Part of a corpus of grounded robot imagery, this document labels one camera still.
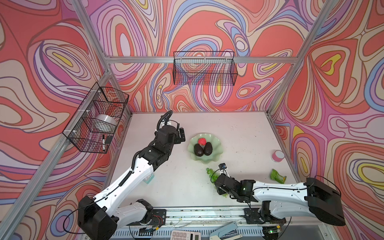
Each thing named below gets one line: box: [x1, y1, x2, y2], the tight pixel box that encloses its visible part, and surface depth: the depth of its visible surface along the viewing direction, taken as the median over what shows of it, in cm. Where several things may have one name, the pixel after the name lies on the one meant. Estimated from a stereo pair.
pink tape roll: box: [272, 150, 285, 162], surface depth 92 cm
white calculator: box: [170, 230, 201, 240], surface depth 69 cm
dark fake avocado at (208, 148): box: [203, 142, 213, 156], surface depth 96 cm
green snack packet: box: [270, 168, 287, 184], surface depth 88 cm
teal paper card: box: [142, 173, 155, 184], surface depth 86 cm
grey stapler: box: [209, 222, 243, 240], surface depth 69 cm
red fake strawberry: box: [198, 138, 207, 146], surface depth 98 cm
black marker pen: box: [102, 134, 106, 152], surface depth 73 cm
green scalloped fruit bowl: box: [187, 133, 224, 164], surface depth 98 cm
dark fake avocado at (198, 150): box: [194, 143, 204, 157], surface depth 95 cm
